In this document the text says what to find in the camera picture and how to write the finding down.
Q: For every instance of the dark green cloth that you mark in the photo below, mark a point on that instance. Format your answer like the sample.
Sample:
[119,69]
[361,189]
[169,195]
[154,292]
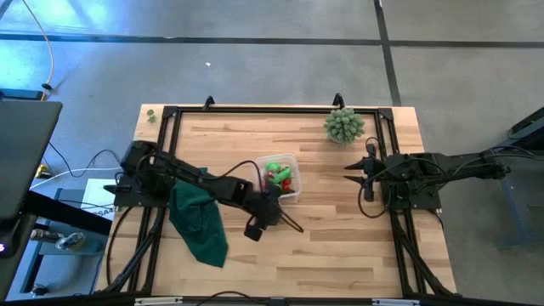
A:
[200,229]

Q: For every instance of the black desk stand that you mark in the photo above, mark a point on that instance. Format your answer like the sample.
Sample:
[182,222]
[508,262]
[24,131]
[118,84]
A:
[64,212]

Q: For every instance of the white plastic strip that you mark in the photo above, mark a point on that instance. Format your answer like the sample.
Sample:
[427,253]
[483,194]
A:
[395,302]
[157,301]

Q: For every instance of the bright green toy pepper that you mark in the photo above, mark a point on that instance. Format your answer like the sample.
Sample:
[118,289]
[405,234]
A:
[272,166]

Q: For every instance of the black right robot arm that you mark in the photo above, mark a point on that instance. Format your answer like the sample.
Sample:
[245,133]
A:
[446,170]

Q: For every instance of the clear plastic tupperware container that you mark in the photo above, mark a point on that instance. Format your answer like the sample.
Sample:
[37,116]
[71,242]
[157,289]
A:
[297,189]

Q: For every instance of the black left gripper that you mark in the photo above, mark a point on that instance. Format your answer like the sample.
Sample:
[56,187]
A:
[265,208]

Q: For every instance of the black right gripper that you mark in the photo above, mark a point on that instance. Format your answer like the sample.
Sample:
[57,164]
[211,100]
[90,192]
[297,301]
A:
[374,172]

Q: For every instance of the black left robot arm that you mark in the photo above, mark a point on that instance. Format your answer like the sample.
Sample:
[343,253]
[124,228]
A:
[187,172]

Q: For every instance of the dark gray monitor panel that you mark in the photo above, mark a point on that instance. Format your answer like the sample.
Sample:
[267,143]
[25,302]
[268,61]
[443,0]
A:
[25,157]

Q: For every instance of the black metal table frame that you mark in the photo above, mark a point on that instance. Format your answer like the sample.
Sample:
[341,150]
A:
[276,110]

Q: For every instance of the green potted succulent plant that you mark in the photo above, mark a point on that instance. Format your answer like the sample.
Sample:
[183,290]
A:
[344,125]

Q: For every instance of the silver metal clamp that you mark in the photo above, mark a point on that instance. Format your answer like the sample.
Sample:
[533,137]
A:
[70,241]

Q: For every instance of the blue gray metal cart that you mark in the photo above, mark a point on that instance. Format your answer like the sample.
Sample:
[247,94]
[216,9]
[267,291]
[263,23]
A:
[523,204]

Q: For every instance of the white label sheet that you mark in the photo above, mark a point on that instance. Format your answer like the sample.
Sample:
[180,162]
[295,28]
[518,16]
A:
[95,200]

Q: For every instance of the black frame clamp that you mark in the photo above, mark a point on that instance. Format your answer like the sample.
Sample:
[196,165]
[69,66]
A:
[338,100]
[208,102]

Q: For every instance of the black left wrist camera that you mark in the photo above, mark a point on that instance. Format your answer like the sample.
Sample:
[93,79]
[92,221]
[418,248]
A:
[254,233]

